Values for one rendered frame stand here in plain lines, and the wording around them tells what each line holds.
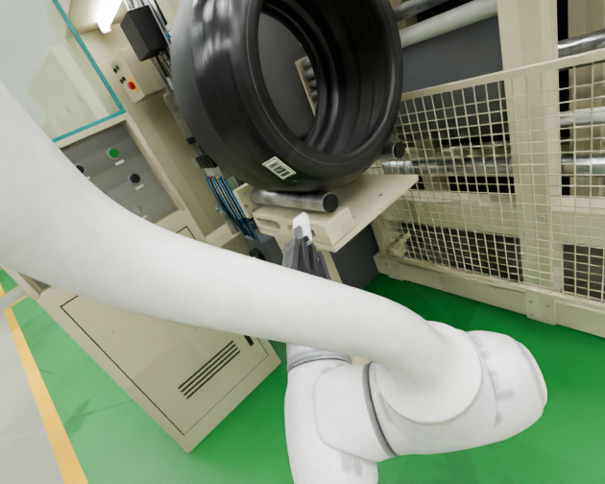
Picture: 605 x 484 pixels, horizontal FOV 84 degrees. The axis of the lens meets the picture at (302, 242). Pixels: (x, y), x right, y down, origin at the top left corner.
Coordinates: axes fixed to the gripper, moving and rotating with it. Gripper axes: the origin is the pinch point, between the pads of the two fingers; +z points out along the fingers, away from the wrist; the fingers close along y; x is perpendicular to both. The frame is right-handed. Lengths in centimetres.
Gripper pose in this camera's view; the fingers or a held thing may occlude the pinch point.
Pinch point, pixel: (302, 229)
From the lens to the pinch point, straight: 62.9
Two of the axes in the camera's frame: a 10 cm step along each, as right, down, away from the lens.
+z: -1.0, -7.7, 6.4
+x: 7.3, -4.9, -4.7
